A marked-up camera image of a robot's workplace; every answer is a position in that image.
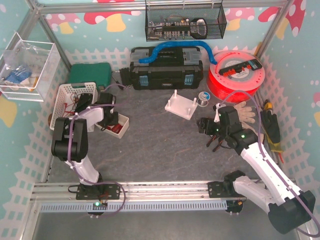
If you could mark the white perforated plastic basket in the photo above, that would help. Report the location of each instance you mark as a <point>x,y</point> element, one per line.
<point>68,97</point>

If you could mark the orange black pliers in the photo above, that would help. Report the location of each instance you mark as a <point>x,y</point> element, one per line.
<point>216,143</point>

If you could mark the white peg base plate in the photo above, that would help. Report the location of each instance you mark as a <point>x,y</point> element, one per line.
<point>181,106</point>

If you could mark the grey slotted cable duct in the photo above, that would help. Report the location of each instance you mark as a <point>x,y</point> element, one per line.
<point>138,206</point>

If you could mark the black plastic toolbox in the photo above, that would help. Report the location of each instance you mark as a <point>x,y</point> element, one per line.
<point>173,68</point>

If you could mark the red filament spool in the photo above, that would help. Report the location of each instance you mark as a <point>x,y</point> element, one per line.
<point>223,87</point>

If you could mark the black wire mesh basket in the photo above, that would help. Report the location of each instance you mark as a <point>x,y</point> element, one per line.
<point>184,22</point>

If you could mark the clear acrylic wall box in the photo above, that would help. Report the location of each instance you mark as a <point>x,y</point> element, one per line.
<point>41,58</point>

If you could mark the white tray with springs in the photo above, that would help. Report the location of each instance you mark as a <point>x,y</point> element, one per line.
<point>117,130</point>

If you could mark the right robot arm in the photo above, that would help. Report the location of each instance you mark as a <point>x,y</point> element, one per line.
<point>285,203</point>

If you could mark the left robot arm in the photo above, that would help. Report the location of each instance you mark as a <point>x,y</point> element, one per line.
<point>70,142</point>

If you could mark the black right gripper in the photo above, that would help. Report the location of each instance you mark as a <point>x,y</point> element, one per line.
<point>215,136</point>

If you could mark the white cotton work glove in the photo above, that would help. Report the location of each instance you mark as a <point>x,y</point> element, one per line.
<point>245,113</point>

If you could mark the green plastic tool case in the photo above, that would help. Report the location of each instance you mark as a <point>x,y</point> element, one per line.
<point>99,73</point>

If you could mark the black battery holder box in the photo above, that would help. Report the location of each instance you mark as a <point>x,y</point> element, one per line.
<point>84,101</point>

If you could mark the yellow black screwdriver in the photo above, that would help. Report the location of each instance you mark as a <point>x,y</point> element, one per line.
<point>266,106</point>

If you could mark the blue white glove in box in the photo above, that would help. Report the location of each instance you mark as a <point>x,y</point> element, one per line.
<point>19,76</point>

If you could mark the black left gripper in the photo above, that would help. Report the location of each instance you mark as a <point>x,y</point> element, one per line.
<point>110,119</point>

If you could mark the solder wire spool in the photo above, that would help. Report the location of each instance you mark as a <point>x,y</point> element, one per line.
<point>203,99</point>

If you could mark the aluminium linear rail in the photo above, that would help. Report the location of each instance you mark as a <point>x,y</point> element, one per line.
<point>161,191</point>

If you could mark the black yellow work glove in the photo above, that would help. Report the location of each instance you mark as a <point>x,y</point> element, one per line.
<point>272,130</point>

